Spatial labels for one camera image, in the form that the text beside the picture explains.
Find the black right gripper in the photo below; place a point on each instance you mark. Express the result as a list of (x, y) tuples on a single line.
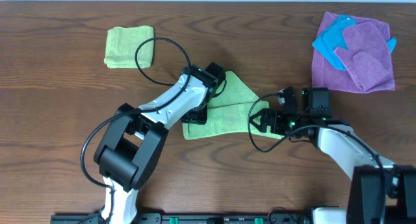
[(270, 121)]

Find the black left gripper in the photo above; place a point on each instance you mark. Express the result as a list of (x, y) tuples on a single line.
[(194, 115)]

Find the green cloth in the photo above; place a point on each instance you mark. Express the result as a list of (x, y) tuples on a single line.
[(228, 113), (122, 43)]

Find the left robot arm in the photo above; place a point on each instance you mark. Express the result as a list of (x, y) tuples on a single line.
[(132, 144)]

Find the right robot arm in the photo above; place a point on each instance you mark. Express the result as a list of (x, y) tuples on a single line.
[(381, 191)]

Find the large purple cloth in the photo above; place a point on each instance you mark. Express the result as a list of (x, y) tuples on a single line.
[(324, 75)]

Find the folded green cloth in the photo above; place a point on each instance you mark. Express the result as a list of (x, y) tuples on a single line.
[(122, 43)]

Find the blue cloth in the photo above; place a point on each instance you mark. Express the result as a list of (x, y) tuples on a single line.
[(332, 37)]

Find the small purple cloth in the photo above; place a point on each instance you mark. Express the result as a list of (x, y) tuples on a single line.
[(367, 59)]

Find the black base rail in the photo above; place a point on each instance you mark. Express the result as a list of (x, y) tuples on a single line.
[(273, 218)]

